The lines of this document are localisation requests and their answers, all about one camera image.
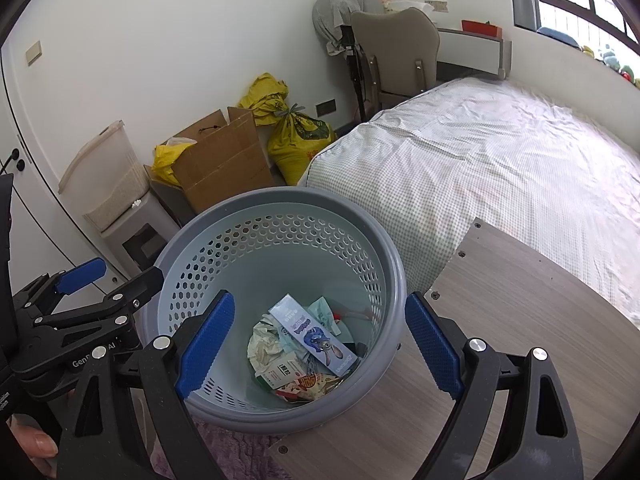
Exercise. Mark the long pale blue box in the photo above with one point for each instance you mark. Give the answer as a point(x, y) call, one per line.
point(310, 332)

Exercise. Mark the light blue mask packet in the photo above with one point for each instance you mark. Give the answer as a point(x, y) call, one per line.
point(322, 310)

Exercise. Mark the dark wall outlet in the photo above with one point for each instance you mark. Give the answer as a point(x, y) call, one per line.
point(326, 109)

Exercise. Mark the white tissue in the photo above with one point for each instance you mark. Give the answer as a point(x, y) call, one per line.
point(265, 342)

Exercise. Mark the white wardrobe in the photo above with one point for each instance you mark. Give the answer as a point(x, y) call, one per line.
point(30, 240)

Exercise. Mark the tied yellow printed sack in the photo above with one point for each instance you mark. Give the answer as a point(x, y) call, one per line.
point(300, 145)

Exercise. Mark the row of small plush toys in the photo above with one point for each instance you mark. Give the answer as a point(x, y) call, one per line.
point(612, 60)

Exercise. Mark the bed with checked sheet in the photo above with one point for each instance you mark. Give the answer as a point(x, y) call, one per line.
point(500, 160)

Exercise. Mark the beige padded chair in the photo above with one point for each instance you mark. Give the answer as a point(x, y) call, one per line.
point(395, 40)

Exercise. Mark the yellow plastic bag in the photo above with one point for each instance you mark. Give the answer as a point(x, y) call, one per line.
point(167, 160)

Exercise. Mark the small red wrapper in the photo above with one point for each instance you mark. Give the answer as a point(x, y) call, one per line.
point(339, 316)

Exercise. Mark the white and grey desk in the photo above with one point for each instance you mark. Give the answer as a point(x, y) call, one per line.
point(470, 50)

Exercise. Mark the crumpled yellow bag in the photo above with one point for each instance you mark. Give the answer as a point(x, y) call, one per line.
point(262, 97)

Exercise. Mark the grey cloth on chair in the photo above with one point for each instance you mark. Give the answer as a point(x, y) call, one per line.
point(335, 7)

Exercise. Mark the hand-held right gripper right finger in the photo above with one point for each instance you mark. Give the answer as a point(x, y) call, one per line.
point(432, 345)

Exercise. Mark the beige wall switch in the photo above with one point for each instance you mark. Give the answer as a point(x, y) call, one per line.
point(34, 52)

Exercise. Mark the red box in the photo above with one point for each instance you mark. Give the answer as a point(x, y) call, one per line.
point(480, 27)

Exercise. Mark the translucent rice container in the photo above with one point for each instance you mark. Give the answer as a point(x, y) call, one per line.
point(105, 180)

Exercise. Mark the grey perforated wastebasket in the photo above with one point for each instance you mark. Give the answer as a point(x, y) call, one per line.
point(300, 240)

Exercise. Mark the blue cushion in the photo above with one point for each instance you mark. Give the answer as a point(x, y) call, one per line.
point(560, 37)

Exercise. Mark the crinkled snack wrapper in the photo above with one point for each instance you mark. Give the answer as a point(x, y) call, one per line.
point(312, 385)

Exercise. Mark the purple fluffy rug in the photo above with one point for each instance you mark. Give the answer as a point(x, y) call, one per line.
point(240, 455)

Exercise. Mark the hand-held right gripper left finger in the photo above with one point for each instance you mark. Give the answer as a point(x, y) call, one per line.
point(207, 345)

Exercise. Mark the green medicine box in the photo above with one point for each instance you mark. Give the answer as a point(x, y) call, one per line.
point(280, 372)

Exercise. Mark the person's left hand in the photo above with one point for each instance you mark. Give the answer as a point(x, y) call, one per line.
point(35, 442)

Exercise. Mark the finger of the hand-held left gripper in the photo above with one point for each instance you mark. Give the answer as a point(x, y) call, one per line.
point(80, 275)
point(135, 290)

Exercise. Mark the brown cardboard box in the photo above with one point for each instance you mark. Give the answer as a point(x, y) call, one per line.
point(225, 170)

